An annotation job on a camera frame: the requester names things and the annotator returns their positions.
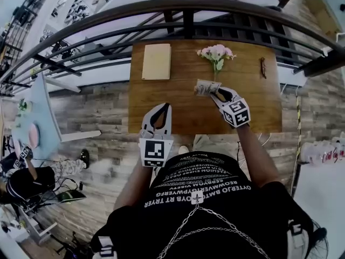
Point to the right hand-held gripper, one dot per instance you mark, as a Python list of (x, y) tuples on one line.
[(237, 112)]

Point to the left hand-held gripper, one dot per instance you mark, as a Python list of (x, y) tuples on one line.
[(155, 147)]

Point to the white printed card stand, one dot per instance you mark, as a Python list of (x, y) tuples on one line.
[(207, 88)]

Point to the person's left forearm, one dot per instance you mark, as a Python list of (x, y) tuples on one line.
[(129, 190)]

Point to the person's right forearm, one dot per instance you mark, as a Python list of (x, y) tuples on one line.
[(256, 155)]

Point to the person's white shoe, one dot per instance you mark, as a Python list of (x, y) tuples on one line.
[(183, 149)]

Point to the pink flower bouquet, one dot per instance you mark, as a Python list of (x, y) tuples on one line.
[(215, 54)]

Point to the dark-framed eyeglasses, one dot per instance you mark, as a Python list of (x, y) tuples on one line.
[(263, 67)]

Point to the beige notebook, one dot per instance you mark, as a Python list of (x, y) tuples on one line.
[(157, 61)]

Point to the yellow black striped pole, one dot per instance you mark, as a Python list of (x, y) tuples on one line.
[(298, 120)]

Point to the dark metal railing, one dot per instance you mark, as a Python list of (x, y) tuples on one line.
[(188, 8)]

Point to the black printed shirt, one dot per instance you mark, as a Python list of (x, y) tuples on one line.
[(205, 220)]

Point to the white plastic bag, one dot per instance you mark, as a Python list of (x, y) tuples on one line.
[(320, 151)]

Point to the open laptop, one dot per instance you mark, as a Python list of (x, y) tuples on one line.
[(70, 196)]

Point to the light blue table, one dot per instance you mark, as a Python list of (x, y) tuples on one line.
[(40, 112)]

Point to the pink plate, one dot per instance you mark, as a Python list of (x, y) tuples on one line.
[(34, 135)]

